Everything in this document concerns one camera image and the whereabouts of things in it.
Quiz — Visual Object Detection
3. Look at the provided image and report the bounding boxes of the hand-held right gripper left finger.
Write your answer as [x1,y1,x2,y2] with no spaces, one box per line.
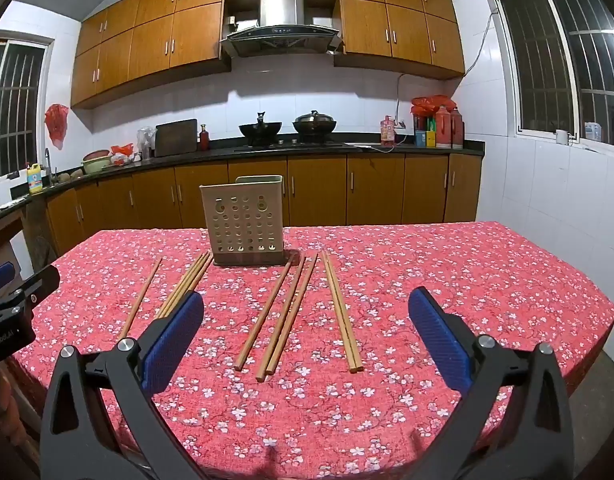
[40,290,223,480]

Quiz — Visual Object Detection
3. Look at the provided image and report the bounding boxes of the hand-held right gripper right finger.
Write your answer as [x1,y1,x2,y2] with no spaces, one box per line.
[408,287,575,480]

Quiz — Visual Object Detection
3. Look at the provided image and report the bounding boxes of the beige perforated utensil holder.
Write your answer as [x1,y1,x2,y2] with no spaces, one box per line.
[199,175,286,267]

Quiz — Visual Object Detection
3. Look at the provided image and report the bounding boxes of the red floral tablecloth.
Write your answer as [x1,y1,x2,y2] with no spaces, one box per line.
[12,220,614,480]

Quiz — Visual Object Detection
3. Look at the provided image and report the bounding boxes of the green basin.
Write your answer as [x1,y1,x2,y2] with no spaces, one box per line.
[82,150,112,173]

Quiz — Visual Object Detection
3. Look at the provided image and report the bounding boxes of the wooden lower kitchen cabinets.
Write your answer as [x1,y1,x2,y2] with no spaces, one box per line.
[17,154,484,261]

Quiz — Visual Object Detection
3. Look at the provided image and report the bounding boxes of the red hanging plastic bag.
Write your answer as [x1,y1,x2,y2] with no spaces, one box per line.
[44,104,69,150]

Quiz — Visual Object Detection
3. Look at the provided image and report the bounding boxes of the small barred window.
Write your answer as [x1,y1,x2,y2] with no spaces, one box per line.
[0,37,55,186]

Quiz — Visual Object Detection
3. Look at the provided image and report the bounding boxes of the clear plastic bag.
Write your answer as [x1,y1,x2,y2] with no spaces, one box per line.
[137,126,158,161]

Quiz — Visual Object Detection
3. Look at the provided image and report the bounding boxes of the black kitchen countertop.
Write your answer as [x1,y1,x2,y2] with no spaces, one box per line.
[0,140,486,231]

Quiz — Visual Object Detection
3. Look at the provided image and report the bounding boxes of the dark cutting board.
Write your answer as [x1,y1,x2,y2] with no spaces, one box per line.
[154,119,199,158]

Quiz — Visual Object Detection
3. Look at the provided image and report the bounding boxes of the black wok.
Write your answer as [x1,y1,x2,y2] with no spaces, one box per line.
[238,111,284,147]

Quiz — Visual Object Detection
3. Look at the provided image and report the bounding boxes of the gas stove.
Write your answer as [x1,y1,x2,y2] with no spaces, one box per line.
[234,141,363,153]

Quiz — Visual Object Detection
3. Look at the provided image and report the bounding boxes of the black pot with lid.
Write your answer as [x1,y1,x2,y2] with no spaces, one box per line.
[292,110,338,145]

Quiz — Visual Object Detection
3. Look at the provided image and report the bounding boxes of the large barred window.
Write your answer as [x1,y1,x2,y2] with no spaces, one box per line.
[486,0,614,148]

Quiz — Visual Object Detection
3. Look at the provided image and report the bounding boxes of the steel range hood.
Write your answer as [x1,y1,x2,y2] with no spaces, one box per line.
[219,0,344,58]

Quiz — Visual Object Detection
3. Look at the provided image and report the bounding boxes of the wooden upper wall cabinets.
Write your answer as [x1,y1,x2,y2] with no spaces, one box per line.
[70,0,466,110]

